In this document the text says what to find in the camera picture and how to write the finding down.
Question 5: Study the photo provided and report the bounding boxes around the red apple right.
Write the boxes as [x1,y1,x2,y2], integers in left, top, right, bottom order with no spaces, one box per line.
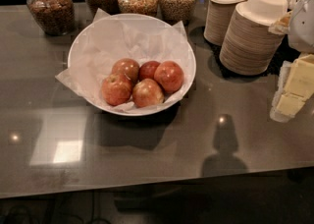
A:
[154,61,184,93]

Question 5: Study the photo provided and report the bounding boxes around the red apple front middle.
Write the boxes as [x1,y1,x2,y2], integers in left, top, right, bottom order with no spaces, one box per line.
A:
[132,79,164,108]

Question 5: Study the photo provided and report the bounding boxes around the white bowl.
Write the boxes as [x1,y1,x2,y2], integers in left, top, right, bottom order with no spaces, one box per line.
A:
[67,13,197,117]

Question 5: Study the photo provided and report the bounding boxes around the white paper liner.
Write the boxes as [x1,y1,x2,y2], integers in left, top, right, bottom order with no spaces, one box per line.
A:
[55,7,189,114]

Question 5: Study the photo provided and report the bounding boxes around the red apple back left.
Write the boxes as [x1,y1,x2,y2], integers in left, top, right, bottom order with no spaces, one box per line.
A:
[111,58,139,84]

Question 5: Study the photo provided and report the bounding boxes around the red apple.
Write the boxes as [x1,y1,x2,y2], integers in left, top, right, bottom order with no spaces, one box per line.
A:
[138,61,160,81]
[101,73,132,106]
[111,58,139,84]
[132,79,164,108]
[154,61,184,93]

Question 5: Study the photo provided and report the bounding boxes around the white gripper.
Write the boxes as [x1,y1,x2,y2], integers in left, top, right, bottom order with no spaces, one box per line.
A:
[268,0,314,123]

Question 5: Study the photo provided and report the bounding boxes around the red apple back middle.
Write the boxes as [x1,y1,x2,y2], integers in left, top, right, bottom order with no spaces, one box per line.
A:
[138,61,160,81]

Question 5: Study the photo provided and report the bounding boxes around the glass jar dark cereal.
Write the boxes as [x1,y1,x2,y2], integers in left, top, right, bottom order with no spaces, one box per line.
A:
[26,0,75,35]

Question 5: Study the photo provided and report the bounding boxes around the red apple front left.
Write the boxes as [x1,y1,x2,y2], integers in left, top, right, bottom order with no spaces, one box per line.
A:
[101,73,132,106]

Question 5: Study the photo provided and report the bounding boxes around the front stack paper bowls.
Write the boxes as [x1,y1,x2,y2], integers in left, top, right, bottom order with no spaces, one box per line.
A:
[219,0,288,76]

